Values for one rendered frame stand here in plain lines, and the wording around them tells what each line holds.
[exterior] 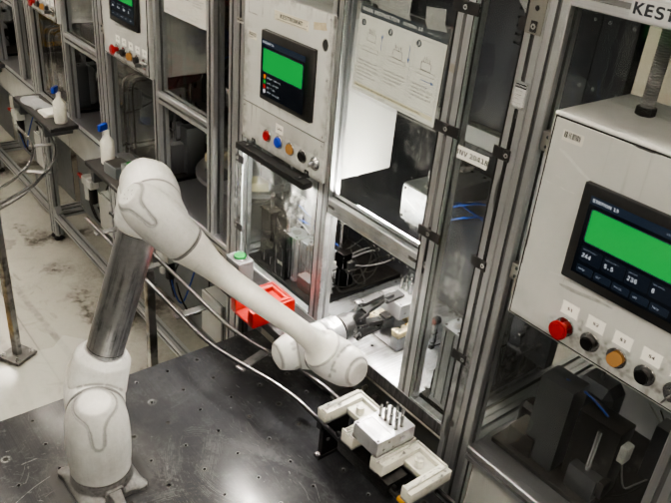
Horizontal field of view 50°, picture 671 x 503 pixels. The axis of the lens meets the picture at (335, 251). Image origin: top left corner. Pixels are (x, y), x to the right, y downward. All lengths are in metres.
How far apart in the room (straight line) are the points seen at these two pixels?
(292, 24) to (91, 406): 1.12
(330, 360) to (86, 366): 0.65
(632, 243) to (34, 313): 3.18
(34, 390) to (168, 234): 1.96
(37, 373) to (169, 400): 1.37
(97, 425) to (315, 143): 0.93
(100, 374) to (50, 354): 1.68
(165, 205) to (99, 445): 0.64
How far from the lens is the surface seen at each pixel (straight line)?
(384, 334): 2.23
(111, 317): 1.96
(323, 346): 1.79
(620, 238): 1.40
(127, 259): 1.87
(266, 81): 2.15
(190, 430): 2.22
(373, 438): 1.86
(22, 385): 3.55
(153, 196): 1.65
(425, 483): 1.85
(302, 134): 2.08
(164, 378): 2.40
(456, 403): 1.89
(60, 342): 3.77
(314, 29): 1.97
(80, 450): 1.94
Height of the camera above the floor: 2.20
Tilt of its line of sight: 29 degrees down
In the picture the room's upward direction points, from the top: 5 degrees clockwise
